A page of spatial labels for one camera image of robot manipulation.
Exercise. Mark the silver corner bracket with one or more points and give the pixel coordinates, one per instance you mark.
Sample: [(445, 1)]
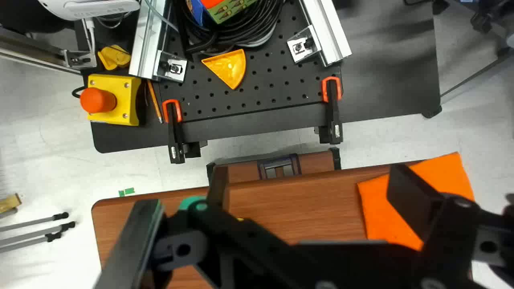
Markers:
[(303, 44), (172, 67)]

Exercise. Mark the small yellow plastic clip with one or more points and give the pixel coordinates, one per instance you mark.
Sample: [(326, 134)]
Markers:
[(112, 56)]

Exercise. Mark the grey metal frame bar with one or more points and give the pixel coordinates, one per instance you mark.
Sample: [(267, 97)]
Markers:
[(37, 49)]

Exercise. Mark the green tape strip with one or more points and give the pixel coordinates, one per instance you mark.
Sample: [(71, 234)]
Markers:
[(127, 191)]

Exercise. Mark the yellow emergency stop box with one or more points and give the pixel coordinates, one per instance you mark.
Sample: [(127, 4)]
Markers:
[(120, 101)]

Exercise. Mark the green plastic object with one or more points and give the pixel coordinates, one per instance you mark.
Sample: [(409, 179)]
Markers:
[(193, 203)]

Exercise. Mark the orange folded cloth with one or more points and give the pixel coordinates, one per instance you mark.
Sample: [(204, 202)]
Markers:
[(374, 208)]

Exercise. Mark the black perforated breadboard plate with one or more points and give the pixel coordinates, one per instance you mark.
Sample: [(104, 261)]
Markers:
[(267, 89)]

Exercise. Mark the aluminium profile rail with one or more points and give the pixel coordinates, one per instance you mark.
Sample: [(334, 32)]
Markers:
[(146, 32), (329, 28)]

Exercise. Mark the yellow wedge shaped block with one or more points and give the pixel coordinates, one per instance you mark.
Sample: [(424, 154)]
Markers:
[(228, 65)]

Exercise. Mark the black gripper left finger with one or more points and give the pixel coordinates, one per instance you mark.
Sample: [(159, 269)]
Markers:
[(128, 245)]

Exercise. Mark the wooden pencil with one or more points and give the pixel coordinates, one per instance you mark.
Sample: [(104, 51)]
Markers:
[(154, 102)]

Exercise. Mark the white plastic housing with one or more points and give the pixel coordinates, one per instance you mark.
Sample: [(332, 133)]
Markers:
[(85, 6)]

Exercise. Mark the black cart table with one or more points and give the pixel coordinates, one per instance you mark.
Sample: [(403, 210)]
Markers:
[(385, 64)]

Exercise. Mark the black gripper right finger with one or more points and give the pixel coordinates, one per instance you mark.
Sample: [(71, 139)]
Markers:
[(422, 208)]

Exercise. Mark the small tan wooden block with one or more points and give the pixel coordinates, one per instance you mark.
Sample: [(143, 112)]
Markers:
[(10, 202)]

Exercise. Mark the grey rod black tip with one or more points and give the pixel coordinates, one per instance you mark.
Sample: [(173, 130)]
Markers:
[(32, 219), (37, 234)]

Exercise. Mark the black clamp orange tip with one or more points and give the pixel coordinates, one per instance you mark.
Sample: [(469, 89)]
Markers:
[(173, 128), (331, 105)]

